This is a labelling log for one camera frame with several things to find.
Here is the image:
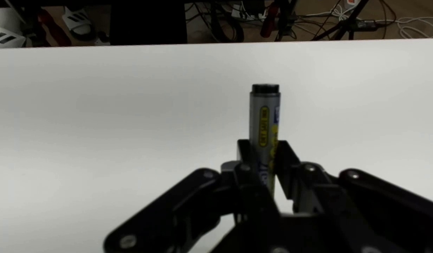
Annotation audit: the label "grey marker with black cap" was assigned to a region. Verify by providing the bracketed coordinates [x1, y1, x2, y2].
[249, 84, 281, 193]

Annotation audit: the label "tangled floor cables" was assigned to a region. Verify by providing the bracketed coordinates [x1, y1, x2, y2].
[186, 0, 433, 42]

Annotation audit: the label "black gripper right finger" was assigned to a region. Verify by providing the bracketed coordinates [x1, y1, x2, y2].
[276, 141, 433, 253]

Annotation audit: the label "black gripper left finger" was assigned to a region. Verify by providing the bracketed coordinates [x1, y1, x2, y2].
[103, 139, 281, 253]

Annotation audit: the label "white sneaker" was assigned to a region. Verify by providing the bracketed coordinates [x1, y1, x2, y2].
[0, 7, 25, 49]

